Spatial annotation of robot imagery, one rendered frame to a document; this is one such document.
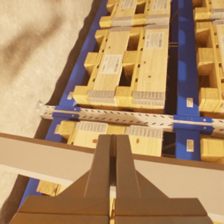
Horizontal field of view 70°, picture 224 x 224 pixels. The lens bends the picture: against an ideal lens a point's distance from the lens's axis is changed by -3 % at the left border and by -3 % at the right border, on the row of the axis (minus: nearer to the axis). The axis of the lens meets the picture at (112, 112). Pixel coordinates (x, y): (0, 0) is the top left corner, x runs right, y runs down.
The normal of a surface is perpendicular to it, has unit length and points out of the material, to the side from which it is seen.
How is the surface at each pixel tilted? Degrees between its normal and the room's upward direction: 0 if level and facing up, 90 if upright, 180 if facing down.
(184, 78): 90
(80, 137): 90
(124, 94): 90
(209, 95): 90
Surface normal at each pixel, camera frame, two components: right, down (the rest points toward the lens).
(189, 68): -0.22, -0.48
